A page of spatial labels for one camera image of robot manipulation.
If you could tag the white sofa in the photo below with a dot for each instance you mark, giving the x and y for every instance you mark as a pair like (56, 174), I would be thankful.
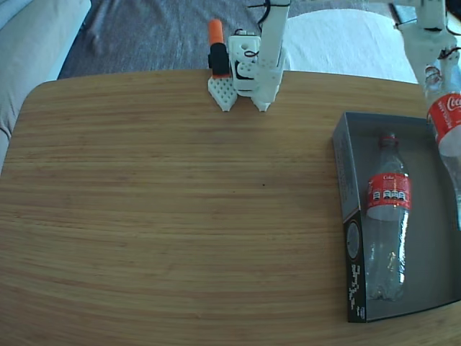
(29, 54)

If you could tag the clear bottle barcode red label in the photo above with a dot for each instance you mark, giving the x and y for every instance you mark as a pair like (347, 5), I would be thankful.
(390, 194)

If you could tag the clear bottle Reciclame red label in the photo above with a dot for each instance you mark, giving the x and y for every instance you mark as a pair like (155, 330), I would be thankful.
(446, 111)

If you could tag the grey cardboard box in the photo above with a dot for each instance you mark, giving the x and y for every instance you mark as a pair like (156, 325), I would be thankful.
(425, 216)

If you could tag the blue grey fabric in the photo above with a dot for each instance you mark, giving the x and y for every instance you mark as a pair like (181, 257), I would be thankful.
(457, 25)

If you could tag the grey blanket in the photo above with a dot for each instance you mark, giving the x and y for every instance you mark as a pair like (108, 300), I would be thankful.
(144, 36)

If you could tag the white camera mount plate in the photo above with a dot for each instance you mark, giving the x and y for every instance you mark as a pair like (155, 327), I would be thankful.
(405, 14)

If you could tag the white cloth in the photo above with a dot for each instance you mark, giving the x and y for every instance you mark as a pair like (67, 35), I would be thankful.
(342, 43)

